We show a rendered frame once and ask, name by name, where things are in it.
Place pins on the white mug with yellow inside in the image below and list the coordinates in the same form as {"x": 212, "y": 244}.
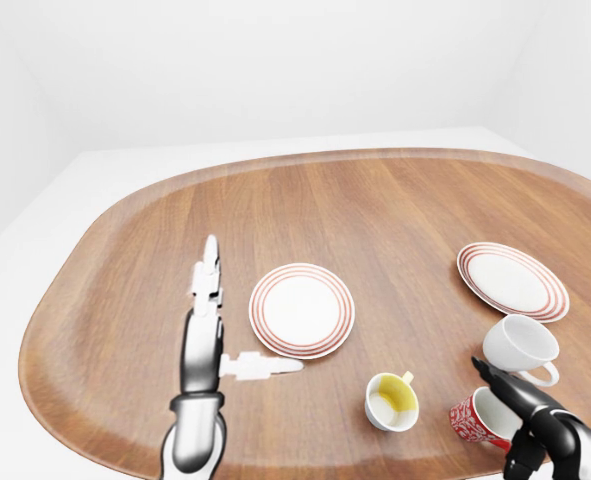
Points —
{"x": 392, "y": 402}

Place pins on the red patterned mug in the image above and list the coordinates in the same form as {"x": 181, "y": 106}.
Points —
{"x": 477, "y": 420}

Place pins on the plain white mug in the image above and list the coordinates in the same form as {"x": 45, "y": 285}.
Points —
{"x": 520, "y": 345}

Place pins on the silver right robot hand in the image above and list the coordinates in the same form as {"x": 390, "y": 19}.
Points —
{"x": 530, "y": 405}

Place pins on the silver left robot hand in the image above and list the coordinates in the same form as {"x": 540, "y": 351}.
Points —
{"x": 202, "y": 350}

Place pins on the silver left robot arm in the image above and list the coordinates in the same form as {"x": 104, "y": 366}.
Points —
{"x": 195, "y": 435}

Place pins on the red-ringed white plate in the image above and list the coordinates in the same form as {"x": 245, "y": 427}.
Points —
{"x": 512, "y": 281}
{"x": 301, "y": 311}

